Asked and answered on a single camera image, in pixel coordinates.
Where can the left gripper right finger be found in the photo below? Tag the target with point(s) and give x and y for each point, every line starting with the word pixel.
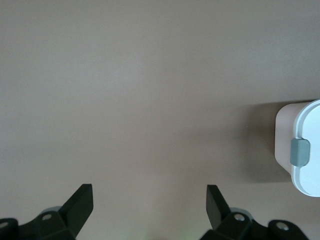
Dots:
pixel 225 225

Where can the white box lid grey latches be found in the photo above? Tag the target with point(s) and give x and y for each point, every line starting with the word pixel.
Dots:
pixel 312 125

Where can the pink plastic storage box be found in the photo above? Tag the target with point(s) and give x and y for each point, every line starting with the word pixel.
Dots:
pixel 283 135

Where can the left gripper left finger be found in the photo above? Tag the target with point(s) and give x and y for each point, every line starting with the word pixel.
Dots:
pixel 62 225

